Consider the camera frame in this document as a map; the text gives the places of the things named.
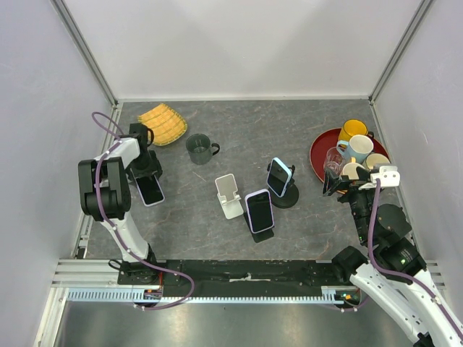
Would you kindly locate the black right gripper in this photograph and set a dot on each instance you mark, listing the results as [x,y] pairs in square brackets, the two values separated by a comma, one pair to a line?
[364,176]

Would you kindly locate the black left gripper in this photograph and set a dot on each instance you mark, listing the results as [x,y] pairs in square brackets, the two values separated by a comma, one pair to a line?
[153,168]

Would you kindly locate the purple-cased phone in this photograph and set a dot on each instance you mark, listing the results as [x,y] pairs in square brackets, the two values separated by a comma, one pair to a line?
[150,190]

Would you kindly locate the blue-cased phone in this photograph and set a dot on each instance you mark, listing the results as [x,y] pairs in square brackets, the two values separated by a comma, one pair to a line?
[279,176]

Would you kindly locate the lavender-cased phone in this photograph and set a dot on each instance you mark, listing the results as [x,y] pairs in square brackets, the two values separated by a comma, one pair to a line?
[259,211]

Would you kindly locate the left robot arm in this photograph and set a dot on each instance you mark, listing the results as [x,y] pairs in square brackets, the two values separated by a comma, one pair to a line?
[106,197]

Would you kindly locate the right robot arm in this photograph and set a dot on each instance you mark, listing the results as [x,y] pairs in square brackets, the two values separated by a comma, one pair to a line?
[393,273]

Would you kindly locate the black round-base phone stand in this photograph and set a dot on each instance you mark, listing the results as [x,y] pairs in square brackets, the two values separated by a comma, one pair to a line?
[290,197]

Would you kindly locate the black folding phone stand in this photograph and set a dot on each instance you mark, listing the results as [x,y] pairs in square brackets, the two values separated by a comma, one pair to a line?
[261,236]

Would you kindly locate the white phone stand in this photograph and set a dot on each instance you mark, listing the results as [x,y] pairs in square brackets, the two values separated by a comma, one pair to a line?
[227,193]

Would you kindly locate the clear drinking glass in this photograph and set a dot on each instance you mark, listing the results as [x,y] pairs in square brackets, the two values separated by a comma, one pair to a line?
[334,160]

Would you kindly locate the small beige cup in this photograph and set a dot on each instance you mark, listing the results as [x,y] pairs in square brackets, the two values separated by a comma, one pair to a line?
[350,170]

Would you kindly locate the yellow woven bamboo basket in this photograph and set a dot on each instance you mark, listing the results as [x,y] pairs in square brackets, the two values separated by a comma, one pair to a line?
[166,124]

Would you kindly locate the red round tray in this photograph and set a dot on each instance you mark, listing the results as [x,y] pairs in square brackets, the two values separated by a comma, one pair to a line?
[328,140]

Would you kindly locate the white and blue mug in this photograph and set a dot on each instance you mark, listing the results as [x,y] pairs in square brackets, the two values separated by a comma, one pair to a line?
[357,149]

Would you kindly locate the dark green mug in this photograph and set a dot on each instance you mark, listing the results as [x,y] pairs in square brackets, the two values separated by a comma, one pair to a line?
[201,149]

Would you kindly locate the yellow mug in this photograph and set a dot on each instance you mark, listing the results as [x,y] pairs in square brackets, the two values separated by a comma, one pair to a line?
[354,127]

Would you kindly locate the grey cable duct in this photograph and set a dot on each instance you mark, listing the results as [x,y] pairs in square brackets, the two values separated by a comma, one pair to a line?
[142,296]

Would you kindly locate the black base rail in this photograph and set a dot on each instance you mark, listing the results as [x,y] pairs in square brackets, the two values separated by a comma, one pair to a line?
[234,278]

